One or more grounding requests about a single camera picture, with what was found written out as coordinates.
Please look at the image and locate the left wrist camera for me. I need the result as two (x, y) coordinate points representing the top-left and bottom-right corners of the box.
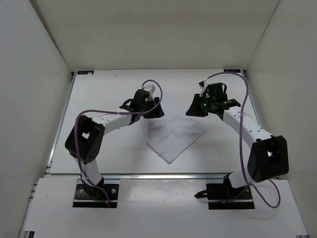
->
(142, 85), (156, 97)

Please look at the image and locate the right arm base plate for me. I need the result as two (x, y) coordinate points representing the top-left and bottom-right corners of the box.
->
(194, 182), (255, 210)

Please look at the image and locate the blue corner label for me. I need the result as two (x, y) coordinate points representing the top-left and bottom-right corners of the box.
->
(77, 70), (94, 75)
(223, 69), (241, 73)

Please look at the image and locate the left blue corner label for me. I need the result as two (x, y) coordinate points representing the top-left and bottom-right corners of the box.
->
(77, 70), (94, 75)

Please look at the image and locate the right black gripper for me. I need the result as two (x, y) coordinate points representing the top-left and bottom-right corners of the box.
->
(185, 95), (214, 118)

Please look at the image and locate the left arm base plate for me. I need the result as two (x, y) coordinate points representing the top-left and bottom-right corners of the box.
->
(72, 180), (119, 208)

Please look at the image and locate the aluminium table rail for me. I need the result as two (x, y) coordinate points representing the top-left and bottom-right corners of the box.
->
(102, 173), (226, 180)

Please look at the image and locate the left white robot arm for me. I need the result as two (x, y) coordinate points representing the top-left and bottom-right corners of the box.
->
(65, 85), (164, 197)

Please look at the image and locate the right blue corner label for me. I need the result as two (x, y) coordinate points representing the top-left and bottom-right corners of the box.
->
(223, 69), (241, 73)

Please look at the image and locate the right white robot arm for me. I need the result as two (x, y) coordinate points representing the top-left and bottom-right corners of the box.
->
(186, 82), (289, 199)

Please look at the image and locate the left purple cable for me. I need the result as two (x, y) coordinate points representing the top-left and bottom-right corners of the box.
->
(74, 79), (163, 208)

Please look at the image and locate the white skirt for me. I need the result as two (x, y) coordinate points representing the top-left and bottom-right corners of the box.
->
(141, 95), (208, 165)

